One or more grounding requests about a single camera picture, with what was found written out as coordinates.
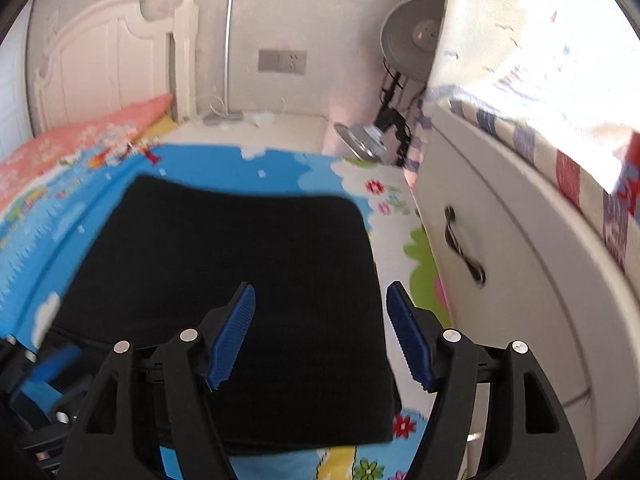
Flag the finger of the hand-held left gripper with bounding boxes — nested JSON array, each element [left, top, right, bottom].
[[7, 389, 83, 453], [0, 335, 86, 401]]

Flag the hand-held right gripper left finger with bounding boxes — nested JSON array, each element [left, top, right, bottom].
[[57, 281, 257, 480]]

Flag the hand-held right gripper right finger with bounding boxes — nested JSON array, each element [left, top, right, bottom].
[[385, 281, 587, 480]]

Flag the black pants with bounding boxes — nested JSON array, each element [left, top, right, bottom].
[[50, 175, 402, 457]]

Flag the white cabinet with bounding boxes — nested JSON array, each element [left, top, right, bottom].
[[414, 102, 640, 480]]

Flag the cartoon flower printed blanket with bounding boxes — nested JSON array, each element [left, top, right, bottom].
[[0, 142, 453, 480]]

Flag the pink floral bedsheet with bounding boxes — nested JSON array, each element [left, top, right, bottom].
[[0, 94, 175, 211]]

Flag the black fan stand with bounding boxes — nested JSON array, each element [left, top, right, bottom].
[[377, 71, 417, 167]]

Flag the patterned curtain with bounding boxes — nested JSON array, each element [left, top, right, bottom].
[[404, 0, 640, 267]]

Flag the grey round fan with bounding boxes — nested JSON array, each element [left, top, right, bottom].
[[380, 0, 446, 82]]

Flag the white wooden headboard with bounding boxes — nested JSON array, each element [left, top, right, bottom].
[[32, 0, 201, 137]]

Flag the dark cabinet handle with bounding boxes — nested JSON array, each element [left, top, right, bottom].
[[443, 205, 487, 287]]

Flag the wall outlet plate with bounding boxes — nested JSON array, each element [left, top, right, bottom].
[[258, 49, 307, 75]]

